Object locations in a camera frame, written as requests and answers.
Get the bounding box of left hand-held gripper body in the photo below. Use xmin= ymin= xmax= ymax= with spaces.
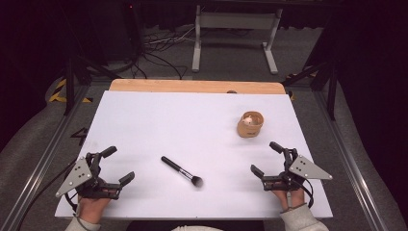
xmin=55 ymin=151 xmax=123 ymax=200

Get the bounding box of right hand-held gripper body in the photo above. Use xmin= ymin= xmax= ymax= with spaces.
xmin=261 ymin=147 xmax=334 ymax=193

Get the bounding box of black makeup brush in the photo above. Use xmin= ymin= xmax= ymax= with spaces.
xmin=160 ymin=155 xmax=205 ymax=190

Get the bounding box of person's right hand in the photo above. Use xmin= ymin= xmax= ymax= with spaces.
xmin=271 ymin=188 xmax=306 ymax=214

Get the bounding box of person's left hand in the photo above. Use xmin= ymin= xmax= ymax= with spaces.
xmin=77 ymin=189 xmax=117 ymax=224

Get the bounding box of person's dark clothing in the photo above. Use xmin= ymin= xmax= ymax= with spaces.
xmin=125 ymin=218 xmax=267 ymax=231

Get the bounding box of yellow black hazard tape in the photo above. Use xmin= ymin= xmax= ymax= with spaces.
xmin=47 ymin=78 xmax=94 ymax=104

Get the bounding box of white table cover sheet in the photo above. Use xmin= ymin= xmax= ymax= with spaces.
xmin=54 ymin=90 xmax=334 ymax=220

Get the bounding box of black tripod stand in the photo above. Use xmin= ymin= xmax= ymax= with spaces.
xmin=63 ymin=52 xmax=123 ymax=117
xmin=281 ymin=59 xmax=339 ymax=122

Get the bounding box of black box with red light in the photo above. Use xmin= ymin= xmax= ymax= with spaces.
xmin=122 ymin=2 xmax=143 ymax=64

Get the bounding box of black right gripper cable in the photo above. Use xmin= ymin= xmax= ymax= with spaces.
xmin=301 ymin=178 xmax=316 ymax=210

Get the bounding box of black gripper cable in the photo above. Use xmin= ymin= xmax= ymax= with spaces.
xmin=14 ymin=159 xmax=80 ymax=231
xmin=301 ymin=178 xmax=316 ymax=210

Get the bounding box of aluminium frame rail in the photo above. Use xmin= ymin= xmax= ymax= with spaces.
xmin=0 ymin=84 xmax=92 ymax=231
xmin=311 ymin=90 xmax=391 ymax=231

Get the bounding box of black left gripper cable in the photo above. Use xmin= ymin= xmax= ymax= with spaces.
xmin=14 ymin=159 xmax=80 ymax=231

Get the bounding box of bundle of floor cables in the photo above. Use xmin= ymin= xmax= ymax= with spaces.
xmin=129 ymin=24 xmax=197 ymax=81

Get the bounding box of white metal stand frame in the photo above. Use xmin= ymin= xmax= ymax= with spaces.
xmin=191 ymin=4 xmax=284 ymax=76

